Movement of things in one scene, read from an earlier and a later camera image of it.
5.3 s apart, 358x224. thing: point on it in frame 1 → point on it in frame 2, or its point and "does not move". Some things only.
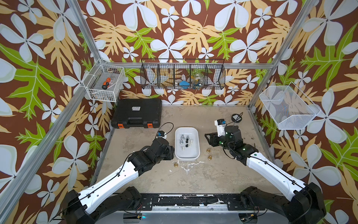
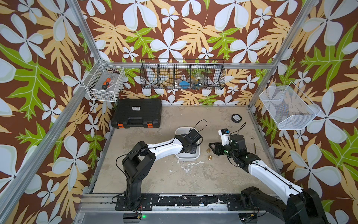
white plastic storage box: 187,143 does not move
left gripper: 169,152 → 193,151
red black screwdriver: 106,84 does not move
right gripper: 213,137 → 217,146
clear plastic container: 198,79 does not move
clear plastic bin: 289,108 does not move
